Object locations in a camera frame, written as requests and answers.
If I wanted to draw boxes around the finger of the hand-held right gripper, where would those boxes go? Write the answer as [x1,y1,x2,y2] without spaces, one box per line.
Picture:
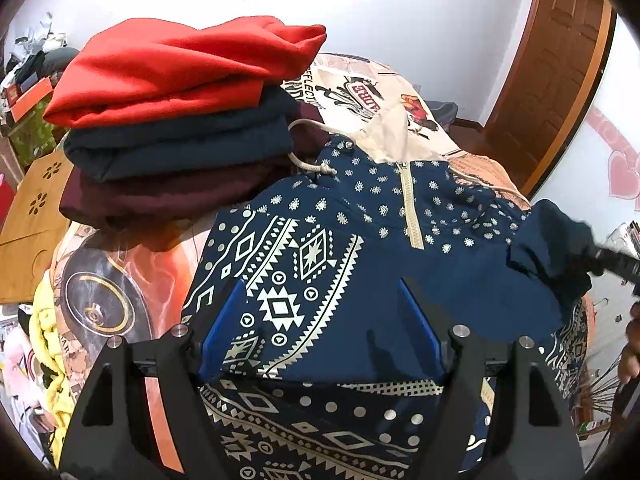
[582,245,640,287]

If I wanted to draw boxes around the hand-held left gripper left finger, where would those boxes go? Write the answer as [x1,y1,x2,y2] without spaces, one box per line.
[59,279,248,480]

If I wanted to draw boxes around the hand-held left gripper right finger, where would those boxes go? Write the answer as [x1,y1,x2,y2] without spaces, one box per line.
[397,278,587,480]

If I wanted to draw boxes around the navy patterned hoodie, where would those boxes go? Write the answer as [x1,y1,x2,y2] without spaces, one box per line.
[180,105,597,480]

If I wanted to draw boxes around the person's right hand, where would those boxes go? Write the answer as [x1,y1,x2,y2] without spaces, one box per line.
[616,300,640,386]

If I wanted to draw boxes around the printed blanket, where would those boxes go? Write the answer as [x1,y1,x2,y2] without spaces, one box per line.
[30,52,596,480]

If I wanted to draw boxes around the maroon folded garment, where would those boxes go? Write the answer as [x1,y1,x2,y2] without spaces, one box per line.
[59,102,331,233]

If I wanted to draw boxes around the yellow garment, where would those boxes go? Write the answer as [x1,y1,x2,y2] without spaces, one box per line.
[29,280,76,456]

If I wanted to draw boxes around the wooden door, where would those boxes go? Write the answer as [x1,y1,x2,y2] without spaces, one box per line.
[480,0,618,196]

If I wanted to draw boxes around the navy folded garment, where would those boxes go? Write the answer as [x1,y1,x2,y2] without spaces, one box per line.
[64,87,301,183]

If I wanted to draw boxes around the pink plush toy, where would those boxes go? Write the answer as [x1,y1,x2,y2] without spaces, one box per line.
[0,330,36,411]

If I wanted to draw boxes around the dark cloth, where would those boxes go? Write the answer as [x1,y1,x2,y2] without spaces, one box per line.
[425,99,461,126]

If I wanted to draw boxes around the red box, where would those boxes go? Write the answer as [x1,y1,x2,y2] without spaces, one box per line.
[0,175,18,231]

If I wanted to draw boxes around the red folded garment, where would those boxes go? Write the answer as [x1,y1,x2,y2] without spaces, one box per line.
[42,16,328,130]

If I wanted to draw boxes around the green bag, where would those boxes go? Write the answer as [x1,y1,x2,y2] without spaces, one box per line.
[5,105,63,171]

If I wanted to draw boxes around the orange box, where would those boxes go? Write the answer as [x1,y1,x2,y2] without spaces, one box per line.
[7,77,55,122]

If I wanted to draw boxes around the pink heart wall decoration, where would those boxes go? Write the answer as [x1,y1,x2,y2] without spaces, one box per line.
[585,105,640,201]

